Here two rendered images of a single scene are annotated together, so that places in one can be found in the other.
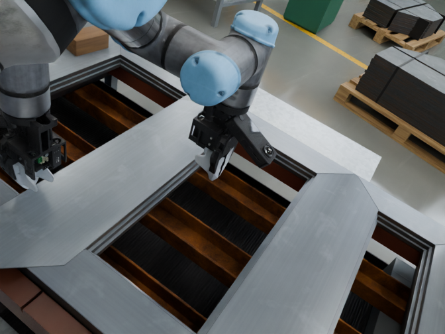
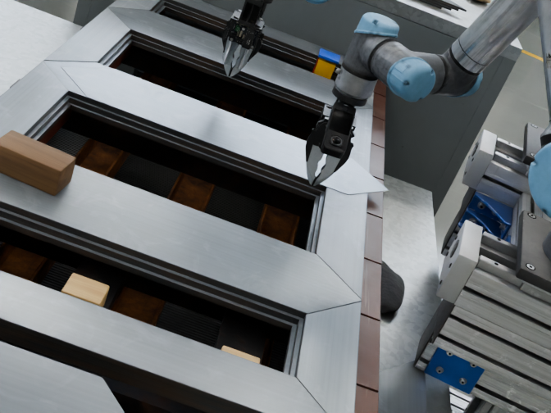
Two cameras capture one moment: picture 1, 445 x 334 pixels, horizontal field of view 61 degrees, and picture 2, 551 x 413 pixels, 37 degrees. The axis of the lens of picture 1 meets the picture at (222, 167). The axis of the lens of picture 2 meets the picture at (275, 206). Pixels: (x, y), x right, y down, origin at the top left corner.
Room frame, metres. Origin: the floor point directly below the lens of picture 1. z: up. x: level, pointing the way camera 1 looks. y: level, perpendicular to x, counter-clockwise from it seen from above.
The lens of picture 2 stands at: (1.08, 1.71, 1.59)
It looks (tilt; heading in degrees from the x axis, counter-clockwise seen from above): 29 degrees down; 248
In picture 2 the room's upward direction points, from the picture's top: 22 degrees clockwise
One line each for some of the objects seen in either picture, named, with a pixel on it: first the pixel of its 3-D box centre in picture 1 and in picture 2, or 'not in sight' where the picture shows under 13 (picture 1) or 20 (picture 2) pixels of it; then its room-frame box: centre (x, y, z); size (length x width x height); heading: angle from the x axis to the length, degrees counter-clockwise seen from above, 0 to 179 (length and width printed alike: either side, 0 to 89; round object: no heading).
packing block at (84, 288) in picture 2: not in sight; (83, 297); (0.91, 0.75, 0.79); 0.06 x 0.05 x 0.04; 161
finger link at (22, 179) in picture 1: (28, 181); (328, 165); (0.44, 0.34, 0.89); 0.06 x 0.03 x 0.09; 71
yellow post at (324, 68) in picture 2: not in sight; (316, 89); (0.25, -0.33, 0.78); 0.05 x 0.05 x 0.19; 71
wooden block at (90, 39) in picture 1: (87, 40); (33, 162); (1.01, 0.52, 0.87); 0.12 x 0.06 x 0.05; 155
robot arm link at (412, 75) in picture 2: not in sight; (408, 72); (0.40, 0.42, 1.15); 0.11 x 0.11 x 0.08; 20
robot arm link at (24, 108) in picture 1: (26, 95); (353, 81); (0.45, 0.33, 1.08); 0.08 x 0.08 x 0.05
